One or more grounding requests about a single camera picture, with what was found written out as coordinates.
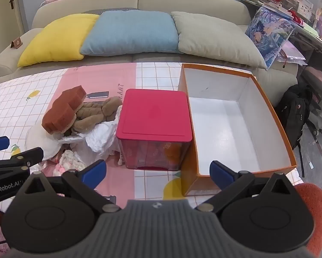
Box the black backpack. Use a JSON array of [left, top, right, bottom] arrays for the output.
[[275, 83, 312, 178]]

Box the orange cardboard box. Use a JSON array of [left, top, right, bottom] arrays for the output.
[[178, 63, 297, 197]]

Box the translucent plastic bag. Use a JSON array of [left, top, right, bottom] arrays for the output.
[[278, 41, 308, 66]]

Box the pink lidded storage box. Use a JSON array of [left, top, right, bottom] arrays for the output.
[[116, 89, 193, 171]]

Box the white cloth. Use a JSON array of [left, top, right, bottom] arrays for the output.
[[59, 106, 121, 162]]

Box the white round pad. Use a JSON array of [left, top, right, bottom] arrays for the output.
[[25, 125, 62, 162]]

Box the grey mesh cushion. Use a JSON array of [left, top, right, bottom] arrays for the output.
[[82, 8, 138, 15]]

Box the grey-beige pillow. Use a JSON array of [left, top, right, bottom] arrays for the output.
[[171, 11, 267, 70]]

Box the beige sofa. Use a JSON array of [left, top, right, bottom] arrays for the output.
[[0, 0, 298, 108]]

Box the pink chair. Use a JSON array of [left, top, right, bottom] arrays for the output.
[[302, 66, 322, 137]]

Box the pink white knit toy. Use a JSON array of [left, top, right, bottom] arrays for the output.
[[54, 150, 87, 176]]

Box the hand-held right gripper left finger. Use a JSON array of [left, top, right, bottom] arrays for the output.
[[14, 159, 118, 215]]

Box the brown cookie-shaped cushion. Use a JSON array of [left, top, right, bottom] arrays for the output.
[[41, 85, 87, 134]]

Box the blue printed pillow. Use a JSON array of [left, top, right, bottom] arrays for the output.
[[245, 7, 297, 69]]

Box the brown plush toy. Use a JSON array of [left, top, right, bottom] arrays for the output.
[[70, 96, 123, 135]]

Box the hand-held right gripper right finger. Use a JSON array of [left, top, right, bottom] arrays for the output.
[[195, 160, 298, 215]]

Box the cluttered desk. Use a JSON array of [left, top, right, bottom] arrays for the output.
[[287, 24, 322, 69]]

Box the red fuzzy stool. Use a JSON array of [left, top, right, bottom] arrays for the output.
[[294, 183, 322, 250]]

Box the yellow pillow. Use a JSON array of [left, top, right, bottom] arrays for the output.
[[17, 13, 100, 68]]

